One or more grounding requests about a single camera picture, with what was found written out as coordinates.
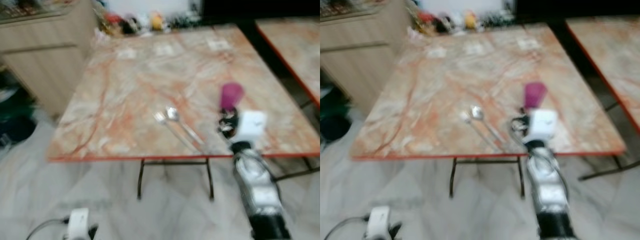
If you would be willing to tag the purple plastic cup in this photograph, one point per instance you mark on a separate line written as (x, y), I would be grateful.
(231, 95)
(535, 95)

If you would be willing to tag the silver metal spoon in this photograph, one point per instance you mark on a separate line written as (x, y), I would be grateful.
(173, 114)
(476, 113)

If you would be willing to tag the silver metal fork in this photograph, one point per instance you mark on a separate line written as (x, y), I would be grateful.
(160, 118)
(466, 117)

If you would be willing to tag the marble top table black legs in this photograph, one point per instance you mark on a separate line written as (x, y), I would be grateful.
(165, 80)
(465, 80)

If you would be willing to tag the marble top table red edge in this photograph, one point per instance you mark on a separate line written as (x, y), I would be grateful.
(297, 47)
(612, 60)

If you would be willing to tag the dark green bin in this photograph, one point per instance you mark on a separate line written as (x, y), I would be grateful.
(15, 120)
(334, 122)

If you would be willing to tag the green plant decoration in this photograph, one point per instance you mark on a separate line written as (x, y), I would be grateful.
(497, 20)
(183, 22)

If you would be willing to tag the yellow figurine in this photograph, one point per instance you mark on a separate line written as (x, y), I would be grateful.
(470, 20)
(157, 22)

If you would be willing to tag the black screen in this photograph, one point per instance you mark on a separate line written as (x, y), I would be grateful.
(575, 7)
(260, 9)

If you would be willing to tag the black ornament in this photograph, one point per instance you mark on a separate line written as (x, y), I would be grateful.
(131, 26)
(443, 25)

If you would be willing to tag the red ornament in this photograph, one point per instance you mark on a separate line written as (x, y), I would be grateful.
(426, 19)
(113, 21)

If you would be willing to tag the beige wooden cabinet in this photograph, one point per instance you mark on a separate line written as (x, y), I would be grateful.
(45, 55)
(365, 55)

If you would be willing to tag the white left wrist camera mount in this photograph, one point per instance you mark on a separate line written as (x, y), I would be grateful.
(78, 224)
(377, 222)

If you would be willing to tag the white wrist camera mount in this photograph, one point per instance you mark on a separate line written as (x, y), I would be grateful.
(78, 224)
(251, 125)
(543, 124)
(377, 222)

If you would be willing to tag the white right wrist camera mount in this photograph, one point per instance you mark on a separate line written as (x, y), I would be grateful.
(543, 124)
(251, 125)

